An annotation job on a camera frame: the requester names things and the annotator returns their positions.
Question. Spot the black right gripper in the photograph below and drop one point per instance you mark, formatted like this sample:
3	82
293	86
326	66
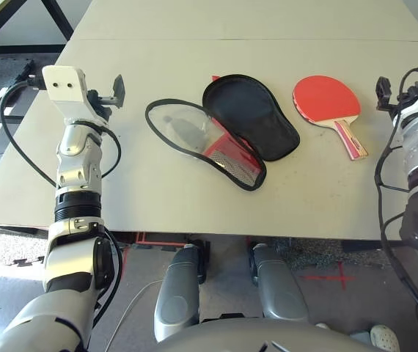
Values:
410	99

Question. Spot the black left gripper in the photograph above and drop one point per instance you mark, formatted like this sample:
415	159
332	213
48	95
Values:
99	102

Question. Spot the red ping-pong paddle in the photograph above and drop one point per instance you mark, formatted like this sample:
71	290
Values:
322	99

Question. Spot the red black paddle case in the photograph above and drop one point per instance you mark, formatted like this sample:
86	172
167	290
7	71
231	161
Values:
253	117

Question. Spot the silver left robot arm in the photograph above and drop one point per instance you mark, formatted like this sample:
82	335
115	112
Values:
73	154

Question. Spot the black foam floor mat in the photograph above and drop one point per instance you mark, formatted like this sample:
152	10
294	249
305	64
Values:
11	73

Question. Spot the red floor tape cross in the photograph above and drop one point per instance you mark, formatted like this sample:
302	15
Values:
341	277

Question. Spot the speckled grey foam mat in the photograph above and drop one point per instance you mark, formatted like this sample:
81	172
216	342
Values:
3	245

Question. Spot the grey robot left leg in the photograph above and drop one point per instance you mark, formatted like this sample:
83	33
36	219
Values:
177	293

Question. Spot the grey robot leg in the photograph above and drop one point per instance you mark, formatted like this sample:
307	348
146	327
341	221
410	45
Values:
278	289
177	293

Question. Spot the grey robot right leg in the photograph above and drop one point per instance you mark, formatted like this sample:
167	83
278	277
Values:
278	289

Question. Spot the white perforated clog shoe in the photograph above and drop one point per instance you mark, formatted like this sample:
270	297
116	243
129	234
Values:
322	325
385	339

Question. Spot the grey foot pedal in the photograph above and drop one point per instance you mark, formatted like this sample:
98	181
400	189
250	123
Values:
359	337

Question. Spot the grey robot torso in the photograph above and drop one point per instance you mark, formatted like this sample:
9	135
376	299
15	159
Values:
253	337

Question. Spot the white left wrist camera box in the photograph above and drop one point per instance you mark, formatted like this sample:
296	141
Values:
64	86

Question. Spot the black metal table frame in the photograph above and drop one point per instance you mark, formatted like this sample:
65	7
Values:
25	48

